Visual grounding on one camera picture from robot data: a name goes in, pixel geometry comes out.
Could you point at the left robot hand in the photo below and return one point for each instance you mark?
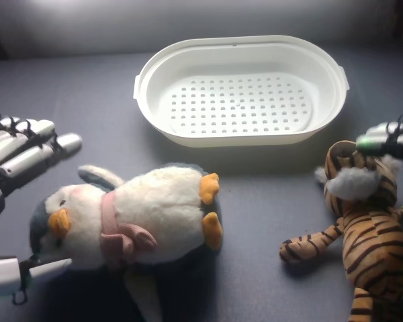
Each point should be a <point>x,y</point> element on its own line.
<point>23,157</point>

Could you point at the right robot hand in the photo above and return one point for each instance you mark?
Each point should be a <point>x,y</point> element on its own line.
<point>393,139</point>

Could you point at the plush penguin with pink scarf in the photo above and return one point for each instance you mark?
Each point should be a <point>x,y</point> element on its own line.
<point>161,201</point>

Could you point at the striped plush tiger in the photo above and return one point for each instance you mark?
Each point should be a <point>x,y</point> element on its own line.
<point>372,241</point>

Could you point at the white oval perforated basket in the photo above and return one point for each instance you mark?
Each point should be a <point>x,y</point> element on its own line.
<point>238,67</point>

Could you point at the grey table cloth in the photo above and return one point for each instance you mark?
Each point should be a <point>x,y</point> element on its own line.
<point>87,100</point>

